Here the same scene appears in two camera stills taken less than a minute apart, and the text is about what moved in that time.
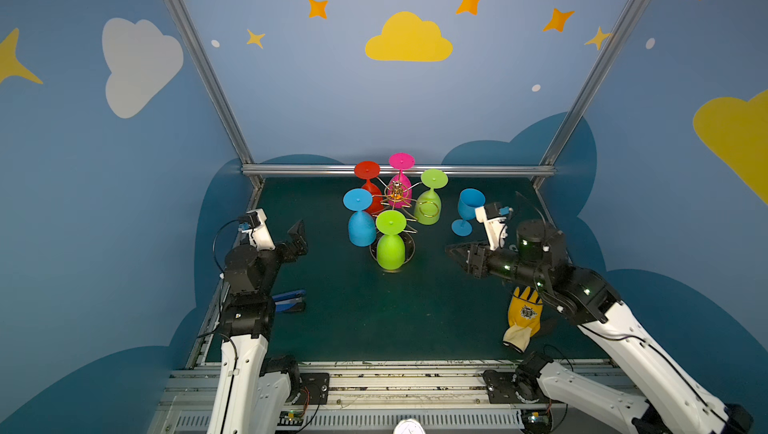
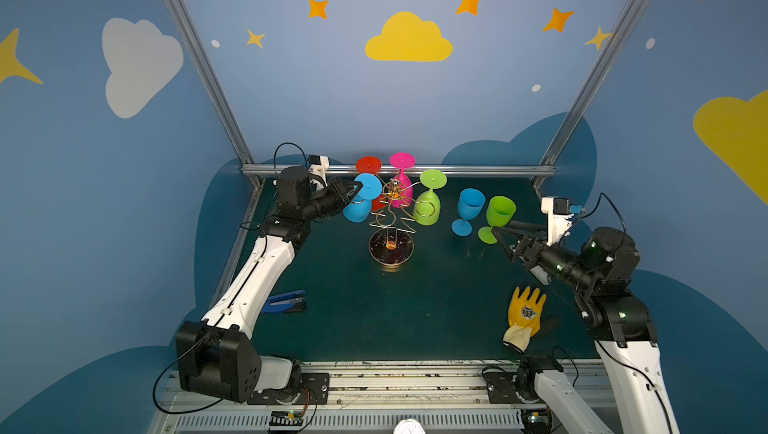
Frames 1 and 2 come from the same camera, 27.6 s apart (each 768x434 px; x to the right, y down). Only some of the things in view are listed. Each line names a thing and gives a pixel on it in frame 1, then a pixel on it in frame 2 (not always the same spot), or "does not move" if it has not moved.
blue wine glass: x=361 y=227 → x=360 y=209
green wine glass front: x=391 y=251 → x=499 y=211
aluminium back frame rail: x=349 y=169 does not move
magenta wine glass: x=399 y=190 does not move
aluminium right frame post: x=620 y=39 does not move
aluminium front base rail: x=366 y=398 does not move
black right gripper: x=475 y=259 → x=526 y=247
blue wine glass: x=468 y=201 does not move
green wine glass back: x=427 y=208 does not move
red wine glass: x=368 y=170 does not move
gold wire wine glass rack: x=392 y=245 does not move
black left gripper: x=288 y=248 → x=342 y=195
